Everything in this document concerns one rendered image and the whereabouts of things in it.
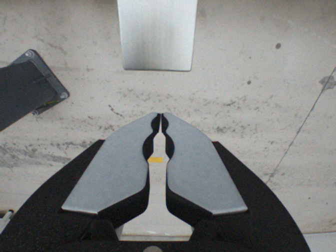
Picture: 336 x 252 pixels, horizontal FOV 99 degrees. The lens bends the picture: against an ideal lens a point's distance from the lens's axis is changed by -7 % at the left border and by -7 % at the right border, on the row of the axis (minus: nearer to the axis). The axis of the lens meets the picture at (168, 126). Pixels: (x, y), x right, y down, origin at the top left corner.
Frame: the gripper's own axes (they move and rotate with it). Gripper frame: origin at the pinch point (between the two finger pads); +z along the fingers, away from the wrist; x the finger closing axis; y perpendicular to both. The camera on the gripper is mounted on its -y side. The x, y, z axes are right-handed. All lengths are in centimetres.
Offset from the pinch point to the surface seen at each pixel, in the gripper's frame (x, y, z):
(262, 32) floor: 53, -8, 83
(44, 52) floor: -67, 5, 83
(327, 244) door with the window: 236, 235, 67
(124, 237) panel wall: -47, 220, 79
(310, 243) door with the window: 210, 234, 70
